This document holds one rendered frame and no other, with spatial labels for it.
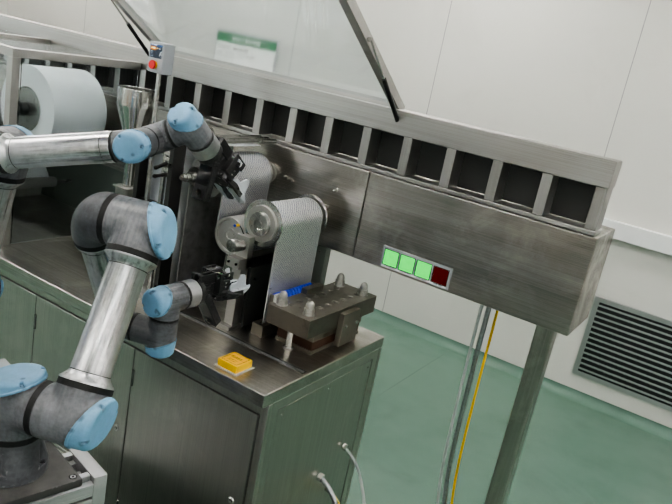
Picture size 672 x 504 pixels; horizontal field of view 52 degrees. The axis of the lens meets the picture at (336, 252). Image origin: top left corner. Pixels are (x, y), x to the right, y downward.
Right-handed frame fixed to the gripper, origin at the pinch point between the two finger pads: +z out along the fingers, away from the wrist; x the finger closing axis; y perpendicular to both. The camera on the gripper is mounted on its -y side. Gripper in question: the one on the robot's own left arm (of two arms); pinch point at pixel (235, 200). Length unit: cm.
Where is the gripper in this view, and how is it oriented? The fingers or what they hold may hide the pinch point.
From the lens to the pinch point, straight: 199.3
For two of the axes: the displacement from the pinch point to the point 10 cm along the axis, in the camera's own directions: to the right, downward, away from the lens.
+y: 4.9, -8.1, 3.2
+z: 2.9, 5.0, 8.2
